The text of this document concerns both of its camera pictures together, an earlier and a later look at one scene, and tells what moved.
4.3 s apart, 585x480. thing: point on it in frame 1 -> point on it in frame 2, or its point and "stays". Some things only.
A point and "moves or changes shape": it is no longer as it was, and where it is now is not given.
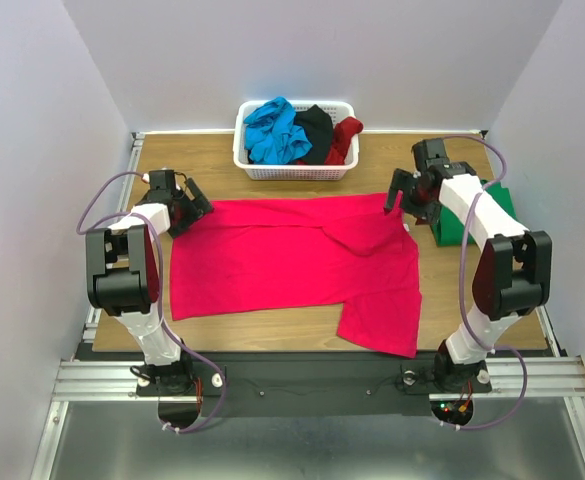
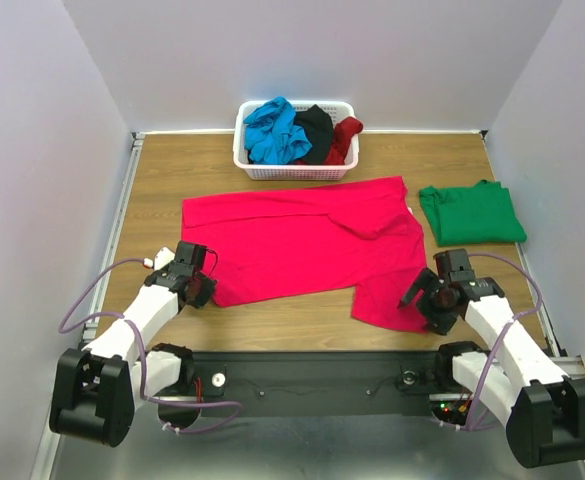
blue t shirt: x=271 y=135 stays
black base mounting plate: x=311 y=386 stays
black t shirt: x=320 y=129 stays
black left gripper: x=197 y=208 -> x=205 y=296
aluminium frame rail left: x=136 y=142 stays
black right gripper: x=401 y=186 -> x=426 y=292
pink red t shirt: x=264 y=254 moves or changes shape
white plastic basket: x=337 y=111 stays
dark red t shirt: x=344 y=134 stays
